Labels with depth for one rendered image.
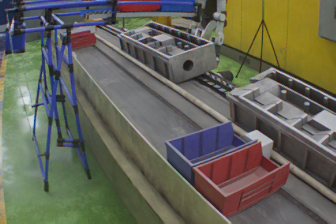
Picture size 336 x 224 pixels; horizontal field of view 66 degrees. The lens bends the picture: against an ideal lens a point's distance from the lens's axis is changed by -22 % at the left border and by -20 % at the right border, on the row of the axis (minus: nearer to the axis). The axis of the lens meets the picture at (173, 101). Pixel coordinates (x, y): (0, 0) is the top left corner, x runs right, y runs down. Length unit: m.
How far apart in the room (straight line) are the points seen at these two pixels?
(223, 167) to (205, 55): 1.16
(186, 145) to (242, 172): 0.26
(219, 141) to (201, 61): 0.90
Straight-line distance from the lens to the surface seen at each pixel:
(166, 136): 1.52
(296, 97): 1.59
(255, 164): 1.28
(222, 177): 1.18
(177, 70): 2.07
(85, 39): 3.25
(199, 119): 1.68
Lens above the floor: 1.54
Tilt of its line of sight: 25 degrees down
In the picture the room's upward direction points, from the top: straight up
